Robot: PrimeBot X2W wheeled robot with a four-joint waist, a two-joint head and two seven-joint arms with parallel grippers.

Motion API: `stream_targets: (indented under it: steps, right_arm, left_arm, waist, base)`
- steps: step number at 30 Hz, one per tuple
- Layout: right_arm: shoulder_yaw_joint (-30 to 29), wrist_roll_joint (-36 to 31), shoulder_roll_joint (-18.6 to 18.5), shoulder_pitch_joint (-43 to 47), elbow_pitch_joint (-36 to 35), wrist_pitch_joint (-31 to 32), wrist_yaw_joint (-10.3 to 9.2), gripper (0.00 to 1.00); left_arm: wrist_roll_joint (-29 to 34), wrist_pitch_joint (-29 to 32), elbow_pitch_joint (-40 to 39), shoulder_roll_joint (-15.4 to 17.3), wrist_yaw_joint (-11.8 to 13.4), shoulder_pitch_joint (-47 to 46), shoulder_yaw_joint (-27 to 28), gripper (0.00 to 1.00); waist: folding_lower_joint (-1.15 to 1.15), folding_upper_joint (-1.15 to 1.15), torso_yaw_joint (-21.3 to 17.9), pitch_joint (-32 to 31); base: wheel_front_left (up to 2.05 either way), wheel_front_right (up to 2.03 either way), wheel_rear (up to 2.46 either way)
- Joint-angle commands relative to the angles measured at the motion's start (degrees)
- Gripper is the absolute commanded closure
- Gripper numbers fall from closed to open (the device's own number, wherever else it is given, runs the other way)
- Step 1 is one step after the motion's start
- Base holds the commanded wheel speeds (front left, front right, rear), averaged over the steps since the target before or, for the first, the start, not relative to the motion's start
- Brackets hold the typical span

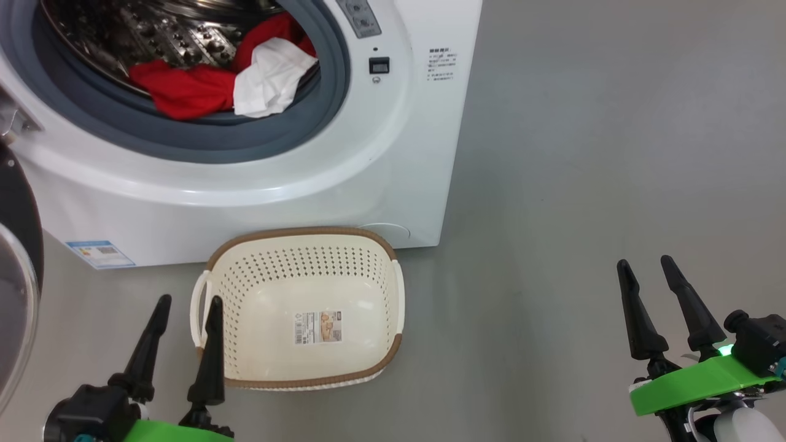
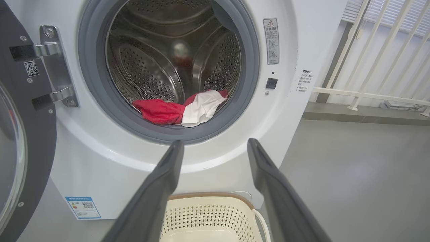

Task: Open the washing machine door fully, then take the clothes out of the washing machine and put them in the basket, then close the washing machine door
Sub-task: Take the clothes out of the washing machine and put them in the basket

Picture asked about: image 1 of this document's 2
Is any grey warning sticker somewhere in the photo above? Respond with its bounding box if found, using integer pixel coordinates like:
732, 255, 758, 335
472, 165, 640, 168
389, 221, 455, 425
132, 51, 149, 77
335, 0, 383, 39

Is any grey rubber door gasket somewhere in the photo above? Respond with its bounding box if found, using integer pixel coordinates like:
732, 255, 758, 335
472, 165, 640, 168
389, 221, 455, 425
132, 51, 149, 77
0, 0, 352, 165

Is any paper product label sticker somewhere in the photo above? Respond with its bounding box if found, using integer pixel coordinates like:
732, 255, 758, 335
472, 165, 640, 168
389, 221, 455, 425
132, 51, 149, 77
294, 310, 343, 345

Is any white front-load washing machine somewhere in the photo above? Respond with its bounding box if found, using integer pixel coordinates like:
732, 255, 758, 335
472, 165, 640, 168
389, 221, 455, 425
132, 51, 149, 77
0, 0, 483, 271

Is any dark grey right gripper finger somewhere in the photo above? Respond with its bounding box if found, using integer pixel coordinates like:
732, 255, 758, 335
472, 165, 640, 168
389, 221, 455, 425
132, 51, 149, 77
617, 258, 679, 376
660, 255, 728, 363

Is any blue energy label sticker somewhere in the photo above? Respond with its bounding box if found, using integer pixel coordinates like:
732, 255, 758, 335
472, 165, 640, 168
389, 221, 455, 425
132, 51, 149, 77
66, 240, 136, 270

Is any steel washing machine drum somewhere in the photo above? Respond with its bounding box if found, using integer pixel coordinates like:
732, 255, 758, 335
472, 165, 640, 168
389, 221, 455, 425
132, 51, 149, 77
40, 0, 289, 96

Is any cream basket with brown rim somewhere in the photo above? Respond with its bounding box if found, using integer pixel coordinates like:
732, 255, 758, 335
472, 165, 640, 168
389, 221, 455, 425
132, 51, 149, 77
190, 227, 405, 392

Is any round black glass washer door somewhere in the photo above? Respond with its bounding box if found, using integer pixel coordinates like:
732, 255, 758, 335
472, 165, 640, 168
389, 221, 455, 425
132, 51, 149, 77
0, 141, 45, 412

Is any red and white garment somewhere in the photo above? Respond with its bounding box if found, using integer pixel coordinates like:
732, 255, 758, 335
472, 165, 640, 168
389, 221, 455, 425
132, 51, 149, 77
128, 12, 319, 121

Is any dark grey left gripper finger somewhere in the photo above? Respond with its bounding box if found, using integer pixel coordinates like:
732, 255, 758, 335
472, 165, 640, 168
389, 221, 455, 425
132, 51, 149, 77
108, 294, 173, 404
179, 295, 234, 438

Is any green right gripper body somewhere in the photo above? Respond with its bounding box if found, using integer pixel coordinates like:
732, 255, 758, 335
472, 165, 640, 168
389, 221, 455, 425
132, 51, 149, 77
629, 355, 786, 442

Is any round white filter cover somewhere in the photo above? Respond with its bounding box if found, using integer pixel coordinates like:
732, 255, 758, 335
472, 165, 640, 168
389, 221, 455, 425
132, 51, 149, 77
356, 222, 411, 243

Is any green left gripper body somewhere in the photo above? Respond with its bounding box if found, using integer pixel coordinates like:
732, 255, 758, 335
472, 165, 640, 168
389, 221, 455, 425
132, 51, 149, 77
123, 421, 234, 442

